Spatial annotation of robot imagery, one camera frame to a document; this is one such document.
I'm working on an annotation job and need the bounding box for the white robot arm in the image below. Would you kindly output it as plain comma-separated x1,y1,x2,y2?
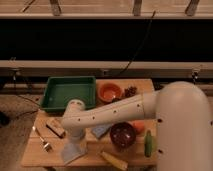
62,81,213,171

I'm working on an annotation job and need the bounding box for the grey-blue towel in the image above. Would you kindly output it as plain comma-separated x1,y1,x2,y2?
61,142,87,165

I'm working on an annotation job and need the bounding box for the brown wooden block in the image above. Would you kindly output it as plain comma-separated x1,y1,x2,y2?
46,118,66,138

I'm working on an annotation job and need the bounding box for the orange bowl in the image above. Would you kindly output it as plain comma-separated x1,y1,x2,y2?
98,82,122,103

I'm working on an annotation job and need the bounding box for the orange tomato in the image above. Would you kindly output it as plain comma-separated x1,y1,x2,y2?
133,120,145,134

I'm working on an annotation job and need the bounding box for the green plastic tray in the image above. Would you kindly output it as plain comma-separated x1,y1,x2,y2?
40,76,96,113

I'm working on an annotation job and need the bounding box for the dark red bowl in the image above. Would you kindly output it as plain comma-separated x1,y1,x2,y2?
110,122,136,149

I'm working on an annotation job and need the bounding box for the bunch of dark grapes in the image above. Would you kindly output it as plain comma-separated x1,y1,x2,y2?
124,86,137,98

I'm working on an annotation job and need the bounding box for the metal fork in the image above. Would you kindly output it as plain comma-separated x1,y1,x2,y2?
32,126,52,152

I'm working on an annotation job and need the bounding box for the black cable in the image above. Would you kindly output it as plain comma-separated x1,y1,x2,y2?
119,10,157,75

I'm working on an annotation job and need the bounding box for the blue sponge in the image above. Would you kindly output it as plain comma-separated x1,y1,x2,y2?
91,124,111,139

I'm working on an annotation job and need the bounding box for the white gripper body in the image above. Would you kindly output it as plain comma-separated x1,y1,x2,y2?
67,129,87,148

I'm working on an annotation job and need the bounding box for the green cucumber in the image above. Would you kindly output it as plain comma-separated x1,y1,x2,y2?
144,130,152,157

